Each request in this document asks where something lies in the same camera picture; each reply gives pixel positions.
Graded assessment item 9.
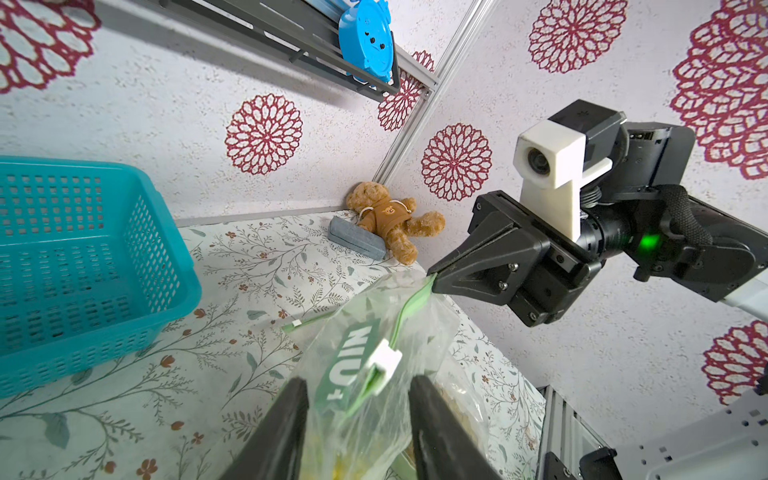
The blue alarm clock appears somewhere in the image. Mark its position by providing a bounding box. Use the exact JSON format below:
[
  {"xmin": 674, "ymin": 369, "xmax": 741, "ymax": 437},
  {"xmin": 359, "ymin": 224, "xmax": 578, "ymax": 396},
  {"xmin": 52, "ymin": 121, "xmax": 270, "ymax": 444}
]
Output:
[{"xmin": 339, "ymin": 0, "xmax": 395, "ymax": 83}]

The teal plastic basket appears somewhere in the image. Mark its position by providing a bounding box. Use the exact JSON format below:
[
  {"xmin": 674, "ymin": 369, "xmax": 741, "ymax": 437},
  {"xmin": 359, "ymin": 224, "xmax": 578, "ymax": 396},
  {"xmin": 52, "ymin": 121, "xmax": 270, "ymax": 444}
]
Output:
[{"xmin": 1, "ymin": 156, "xmax": 202, "ymax": 397}]

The brown teddy bear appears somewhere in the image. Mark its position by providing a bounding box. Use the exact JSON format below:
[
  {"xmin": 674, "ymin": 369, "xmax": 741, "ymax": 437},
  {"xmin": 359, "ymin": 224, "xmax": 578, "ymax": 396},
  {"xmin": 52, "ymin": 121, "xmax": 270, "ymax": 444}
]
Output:
[{"xmin": 345, "ymin": 181, "xmax": 446, "ymax": 265}]

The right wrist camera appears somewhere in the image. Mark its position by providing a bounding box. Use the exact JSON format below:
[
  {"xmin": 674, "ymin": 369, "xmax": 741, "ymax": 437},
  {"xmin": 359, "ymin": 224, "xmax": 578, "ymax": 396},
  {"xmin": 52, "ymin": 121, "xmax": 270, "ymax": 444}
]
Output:
[{"xmin": 513, "ymin": 120, "xmax": 613, "ymax": 241}]

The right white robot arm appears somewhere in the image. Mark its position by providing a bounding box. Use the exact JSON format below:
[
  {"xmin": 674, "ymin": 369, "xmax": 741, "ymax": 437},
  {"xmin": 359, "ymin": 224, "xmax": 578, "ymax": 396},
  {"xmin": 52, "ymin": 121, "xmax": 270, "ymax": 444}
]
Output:
[{"xmin": 429, "ymin": 100, "xmax": 767, "ymax": 327}]

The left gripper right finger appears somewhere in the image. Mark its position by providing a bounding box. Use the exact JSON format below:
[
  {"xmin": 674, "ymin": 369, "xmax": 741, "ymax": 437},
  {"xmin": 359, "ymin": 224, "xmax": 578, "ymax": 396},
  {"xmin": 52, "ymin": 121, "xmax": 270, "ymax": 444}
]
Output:
[{"xmin": 408, "ymin": 375, "xmax": 501, "ymax": 480}]

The yellow pineapple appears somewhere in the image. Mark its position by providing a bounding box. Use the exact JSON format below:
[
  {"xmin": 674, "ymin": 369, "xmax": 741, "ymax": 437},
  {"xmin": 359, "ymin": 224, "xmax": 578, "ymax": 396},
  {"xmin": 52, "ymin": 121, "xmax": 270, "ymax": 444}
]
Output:
[{"xmin": 316, "ymin": 451, "xmax": 397, "ymax": 479}]

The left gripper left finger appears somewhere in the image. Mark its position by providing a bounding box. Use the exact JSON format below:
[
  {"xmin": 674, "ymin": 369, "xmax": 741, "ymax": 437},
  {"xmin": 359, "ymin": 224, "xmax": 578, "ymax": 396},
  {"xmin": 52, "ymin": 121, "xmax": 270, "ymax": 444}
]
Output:
[{"xmin": 221, "ymin": 377, "xmax": 309, "ymax": 480}]

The grey sponge block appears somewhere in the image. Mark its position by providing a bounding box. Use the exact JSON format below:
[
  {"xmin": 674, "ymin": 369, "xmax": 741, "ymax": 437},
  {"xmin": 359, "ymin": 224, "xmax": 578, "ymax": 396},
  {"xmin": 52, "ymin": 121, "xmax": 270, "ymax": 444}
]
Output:
[{"xmin": 328, "ymin": 216, "xmax": 387, "ymax": 260}]

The metal base rail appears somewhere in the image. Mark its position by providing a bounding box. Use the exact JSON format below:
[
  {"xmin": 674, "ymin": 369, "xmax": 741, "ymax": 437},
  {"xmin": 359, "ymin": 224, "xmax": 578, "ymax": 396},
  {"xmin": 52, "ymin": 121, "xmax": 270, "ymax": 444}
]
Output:
[{"xmin": 535, "ymin": 379, "xmax": 767, "ymax": 480}]

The zip-top bag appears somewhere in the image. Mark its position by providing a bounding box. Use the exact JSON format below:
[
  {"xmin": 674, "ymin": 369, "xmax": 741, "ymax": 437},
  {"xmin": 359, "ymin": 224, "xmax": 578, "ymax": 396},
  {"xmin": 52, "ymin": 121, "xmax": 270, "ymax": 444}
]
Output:
[{"xmin": 283, "ymin": 270, "xmax": 489, "ymax": 479}]

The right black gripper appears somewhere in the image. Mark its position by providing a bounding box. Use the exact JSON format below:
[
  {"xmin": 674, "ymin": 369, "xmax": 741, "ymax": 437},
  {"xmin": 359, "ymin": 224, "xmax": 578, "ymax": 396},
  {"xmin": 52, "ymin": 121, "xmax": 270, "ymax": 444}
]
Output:
[{"xmin": 427, "ymin": 191, "xmax": 603, "ymax": 327}]

